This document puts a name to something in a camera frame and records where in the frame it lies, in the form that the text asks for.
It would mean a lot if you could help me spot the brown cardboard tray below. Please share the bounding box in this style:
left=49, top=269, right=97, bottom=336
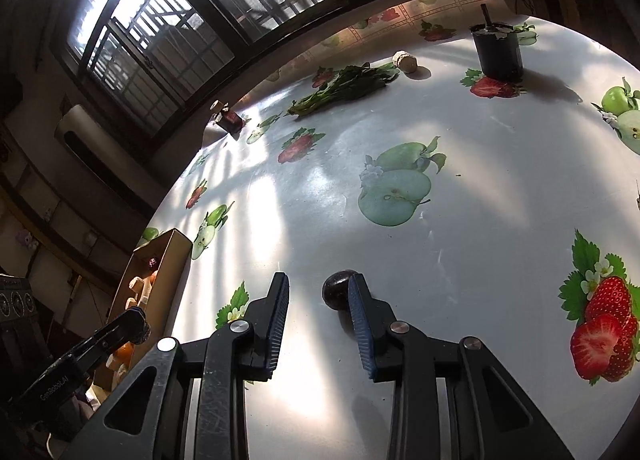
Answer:
left=93, top=229, right=192, bottom=392

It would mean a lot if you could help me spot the small dark red jar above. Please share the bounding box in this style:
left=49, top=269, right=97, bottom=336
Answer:
left=209, top=100, right=246, bottom=137

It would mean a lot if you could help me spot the green leafy vegetable bunch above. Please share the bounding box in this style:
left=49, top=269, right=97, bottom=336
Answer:
left=286, top=62, right=400, bottom=119

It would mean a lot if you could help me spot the orange tangerine in tray front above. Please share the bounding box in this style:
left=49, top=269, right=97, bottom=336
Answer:
left=113, top=342, right=134, bottom=369

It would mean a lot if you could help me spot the black cup with plant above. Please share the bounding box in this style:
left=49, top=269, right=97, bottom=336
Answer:
left=470, top=4, right=524, bottom=84

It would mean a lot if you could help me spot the white standing air conditioner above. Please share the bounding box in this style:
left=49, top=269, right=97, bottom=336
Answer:
left=54, top=104, right=165, bottom=213

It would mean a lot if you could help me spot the beige chunk far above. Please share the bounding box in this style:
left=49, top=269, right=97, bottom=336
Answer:
left=129, top=277, right=144, bottom=294

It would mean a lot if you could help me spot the beige chunk small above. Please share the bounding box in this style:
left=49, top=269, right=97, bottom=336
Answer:
left=125, top=297, right=138, bottom=309

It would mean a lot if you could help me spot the dark purple plum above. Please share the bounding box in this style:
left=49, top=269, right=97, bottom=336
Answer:
left=322, top=269, right=356, bottom=313

